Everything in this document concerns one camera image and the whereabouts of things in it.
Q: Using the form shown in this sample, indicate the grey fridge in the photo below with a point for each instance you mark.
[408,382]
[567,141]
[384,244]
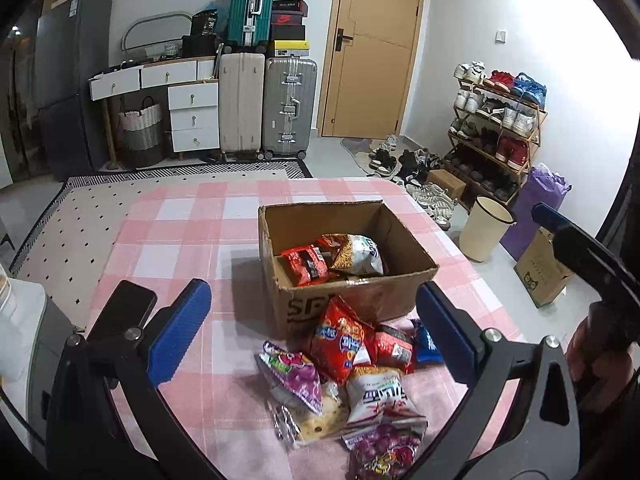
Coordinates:
[70,85]

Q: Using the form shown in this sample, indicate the beige suitcase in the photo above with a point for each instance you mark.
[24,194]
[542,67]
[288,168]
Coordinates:
[242,105]

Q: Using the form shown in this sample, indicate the blue snack packet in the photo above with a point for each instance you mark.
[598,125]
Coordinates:
[427,345]

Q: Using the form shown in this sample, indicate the white orange snack packet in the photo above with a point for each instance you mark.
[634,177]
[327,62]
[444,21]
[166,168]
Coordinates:
[357,255]

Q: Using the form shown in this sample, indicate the purple bag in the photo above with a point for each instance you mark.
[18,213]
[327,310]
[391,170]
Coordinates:
[530,200]

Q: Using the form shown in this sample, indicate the brown printed paper bag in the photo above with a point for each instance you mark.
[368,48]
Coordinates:
[540,275]

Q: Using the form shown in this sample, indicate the black printed bag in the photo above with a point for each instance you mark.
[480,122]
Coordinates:
[205,22]

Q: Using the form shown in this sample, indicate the brown cardboard box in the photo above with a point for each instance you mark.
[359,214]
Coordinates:
[350,305]

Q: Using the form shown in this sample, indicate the white red snack packet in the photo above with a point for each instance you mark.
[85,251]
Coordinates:
[375,395]

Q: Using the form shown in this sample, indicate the teal suitcase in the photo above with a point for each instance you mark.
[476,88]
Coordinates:
[250,5]

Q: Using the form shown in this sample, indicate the plain black shoe box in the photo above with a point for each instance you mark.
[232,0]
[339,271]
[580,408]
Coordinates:
[287,33]

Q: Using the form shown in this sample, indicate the white drawer dresser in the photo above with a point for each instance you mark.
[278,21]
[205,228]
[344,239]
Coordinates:
[192,120]

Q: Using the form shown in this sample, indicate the yellow black box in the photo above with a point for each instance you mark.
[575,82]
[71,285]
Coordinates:
[290,49]

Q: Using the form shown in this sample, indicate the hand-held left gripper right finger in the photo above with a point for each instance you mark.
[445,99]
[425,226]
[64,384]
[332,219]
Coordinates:
[445,335]

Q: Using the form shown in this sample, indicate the beige dotted rug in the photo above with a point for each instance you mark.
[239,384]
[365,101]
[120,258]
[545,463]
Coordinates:
[75,230]

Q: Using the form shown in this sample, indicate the grey door mat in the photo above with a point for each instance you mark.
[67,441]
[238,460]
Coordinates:
[357,152]

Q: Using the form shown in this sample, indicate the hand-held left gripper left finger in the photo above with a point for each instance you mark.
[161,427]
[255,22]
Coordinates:
[182,325]

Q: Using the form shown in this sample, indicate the cream waste bin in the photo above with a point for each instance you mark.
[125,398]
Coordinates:
[482,232]

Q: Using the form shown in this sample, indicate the silver suitcase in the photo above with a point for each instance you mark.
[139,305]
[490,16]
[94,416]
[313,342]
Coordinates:
[290,105]

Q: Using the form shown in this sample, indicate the glossy red snack packet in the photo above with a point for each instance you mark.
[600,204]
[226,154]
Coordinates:
[305,265]

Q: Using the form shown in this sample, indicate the red chip bag blue label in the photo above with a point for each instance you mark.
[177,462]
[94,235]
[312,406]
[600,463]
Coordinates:
[340,345]

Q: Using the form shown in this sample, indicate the yellow holed snack packet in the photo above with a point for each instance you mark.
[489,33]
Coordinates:
[320,422]

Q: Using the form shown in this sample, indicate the metal arch frame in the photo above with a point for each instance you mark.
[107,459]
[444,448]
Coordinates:
[150,22]

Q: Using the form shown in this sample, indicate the person's right hand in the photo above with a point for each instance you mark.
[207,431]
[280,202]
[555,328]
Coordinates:
[580,355]

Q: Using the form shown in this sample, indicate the black shoe box red stripe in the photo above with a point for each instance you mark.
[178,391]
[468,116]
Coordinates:
[290,6]

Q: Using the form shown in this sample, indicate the shoe rack with shoes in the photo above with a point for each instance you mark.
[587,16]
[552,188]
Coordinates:
[500,115]

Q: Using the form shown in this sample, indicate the scattered pile of shoes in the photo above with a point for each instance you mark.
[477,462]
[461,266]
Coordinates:
[420,175]

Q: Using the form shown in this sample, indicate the red black snack packet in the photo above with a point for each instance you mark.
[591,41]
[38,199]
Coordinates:
[395,347]

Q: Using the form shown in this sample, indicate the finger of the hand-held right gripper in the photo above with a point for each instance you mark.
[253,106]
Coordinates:
[547,215]

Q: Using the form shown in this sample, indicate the wooden door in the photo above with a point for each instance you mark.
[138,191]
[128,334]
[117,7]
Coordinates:
[375,60]

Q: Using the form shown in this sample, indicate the white grey bin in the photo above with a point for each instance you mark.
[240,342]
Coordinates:
[25,330]

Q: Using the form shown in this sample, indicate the wooden shoe rack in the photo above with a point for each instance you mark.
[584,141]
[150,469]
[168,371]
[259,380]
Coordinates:
[542,120]

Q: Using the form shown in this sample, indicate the black phone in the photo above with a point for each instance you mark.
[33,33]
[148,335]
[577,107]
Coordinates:
[122,305]

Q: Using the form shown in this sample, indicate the small cardboard box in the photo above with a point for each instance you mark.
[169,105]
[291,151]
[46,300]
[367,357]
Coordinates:
[447,182]

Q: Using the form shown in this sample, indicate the white grey laundry basket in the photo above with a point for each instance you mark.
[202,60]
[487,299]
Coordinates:
[142,132]

